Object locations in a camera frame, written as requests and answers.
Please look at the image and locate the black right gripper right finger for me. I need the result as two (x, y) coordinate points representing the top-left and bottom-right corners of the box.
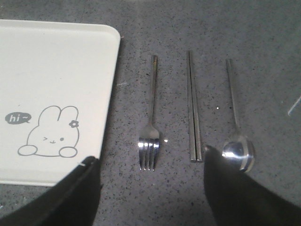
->
(204, 145), (301, 226)

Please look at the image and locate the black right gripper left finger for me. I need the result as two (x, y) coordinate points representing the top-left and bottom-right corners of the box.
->
(0, 156), (101, 226)

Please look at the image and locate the silver metal spoon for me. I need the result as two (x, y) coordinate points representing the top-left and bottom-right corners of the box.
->
(222, 59), (255, 173)

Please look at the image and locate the silver metal chopstick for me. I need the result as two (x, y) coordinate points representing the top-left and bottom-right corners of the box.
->
(189, 50), (203, 162)
(187, 50), (197, 162)

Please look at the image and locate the silver metal fork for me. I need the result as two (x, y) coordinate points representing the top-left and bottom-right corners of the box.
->
(138, 55), (160, 171)

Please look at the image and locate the cream rabbit print tray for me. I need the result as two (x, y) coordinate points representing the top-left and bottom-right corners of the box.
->
(0, 20), (121, 186)

